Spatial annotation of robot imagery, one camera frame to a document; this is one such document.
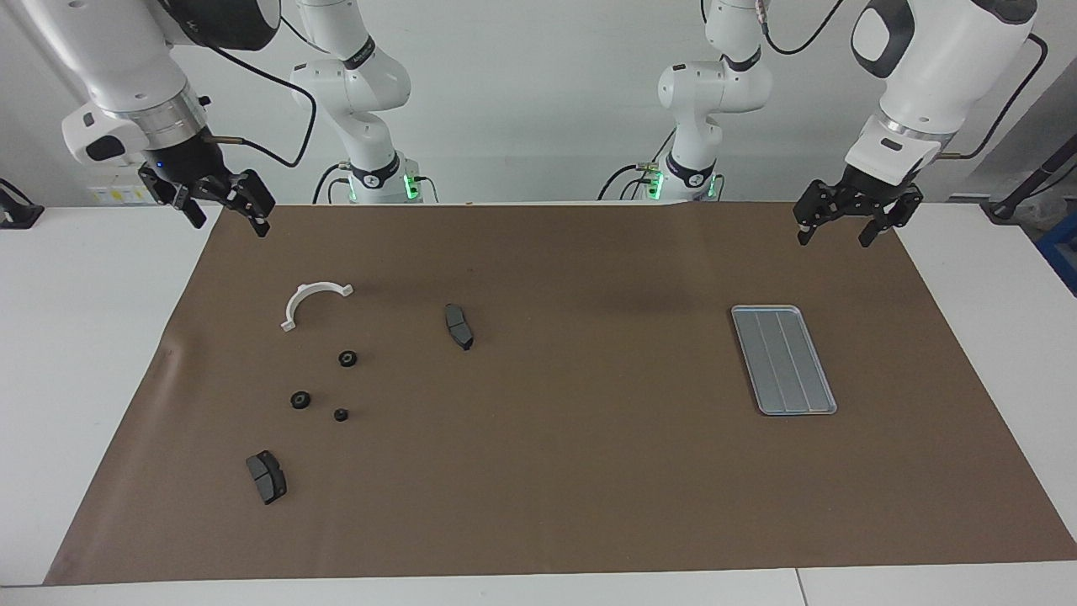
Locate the silver metal tray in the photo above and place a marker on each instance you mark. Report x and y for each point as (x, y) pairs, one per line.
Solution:
(784, 362)

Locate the black desk clamp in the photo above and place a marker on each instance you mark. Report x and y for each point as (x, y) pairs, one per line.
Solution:
(21, 215)

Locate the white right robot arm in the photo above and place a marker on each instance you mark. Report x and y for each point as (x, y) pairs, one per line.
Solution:
(109, 59)

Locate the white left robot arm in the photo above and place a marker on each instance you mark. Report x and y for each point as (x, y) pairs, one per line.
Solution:
(934, 59)

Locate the black pole stand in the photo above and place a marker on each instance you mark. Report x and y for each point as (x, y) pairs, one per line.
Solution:
(1026, 189)

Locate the thin grey brake pad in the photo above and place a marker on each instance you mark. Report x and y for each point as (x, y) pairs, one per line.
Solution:
(459, 328)

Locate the blue crate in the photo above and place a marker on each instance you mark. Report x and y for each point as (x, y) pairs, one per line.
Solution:
(1062, 252)

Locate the thick grey brake pad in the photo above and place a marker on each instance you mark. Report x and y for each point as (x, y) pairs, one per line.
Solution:
(267, 480)

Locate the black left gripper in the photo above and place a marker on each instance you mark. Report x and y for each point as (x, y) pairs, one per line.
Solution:
(875, 189)

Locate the white box with yellow labels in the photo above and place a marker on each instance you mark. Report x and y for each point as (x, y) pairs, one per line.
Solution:
(114, 195)

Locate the brown table mat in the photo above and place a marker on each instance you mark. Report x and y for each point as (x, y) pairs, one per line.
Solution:
(589, 463)

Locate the grey panel board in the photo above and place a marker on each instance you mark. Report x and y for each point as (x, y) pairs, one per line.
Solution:
(1010, 168)

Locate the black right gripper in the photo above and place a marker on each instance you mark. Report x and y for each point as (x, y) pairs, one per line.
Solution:
(189, 160)

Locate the white curved plastic bracket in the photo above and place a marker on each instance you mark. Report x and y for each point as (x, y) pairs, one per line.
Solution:
(289, 322)

